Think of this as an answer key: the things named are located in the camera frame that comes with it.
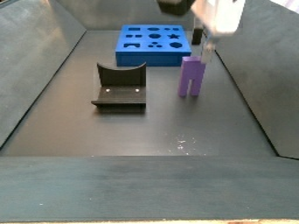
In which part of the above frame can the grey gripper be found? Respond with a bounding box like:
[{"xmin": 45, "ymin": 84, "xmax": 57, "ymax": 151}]
[{"xmin": 191, "ymin": 0, "xmax": 246, "ymax": 64}]

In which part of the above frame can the purple double-square peg object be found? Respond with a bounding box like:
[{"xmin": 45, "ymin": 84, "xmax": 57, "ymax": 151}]
[{"xmin": 178, "ymin": 56, "xmax": 206, "ymax": 96}]

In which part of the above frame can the blue shape-sorting board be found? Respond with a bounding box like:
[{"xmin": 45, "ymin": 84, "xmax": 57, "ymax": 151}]
[{"xmin": 117, "ymin": 24, "xmax": 193, "ymax": 67}]

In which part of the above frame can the black curved holder stand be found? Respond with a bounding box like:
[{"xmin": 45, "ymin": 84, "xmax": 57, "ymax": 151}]
[{"xmin": 91, "ymin": 64, "xmax": 146, "ymax": 113}]

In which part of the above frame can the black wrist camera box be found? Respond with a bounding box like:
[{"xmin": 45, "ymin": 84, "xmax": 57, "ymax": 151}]
[{"xmin": 157, "ymin": 0, "xmax": 195, "ymax": 16}]

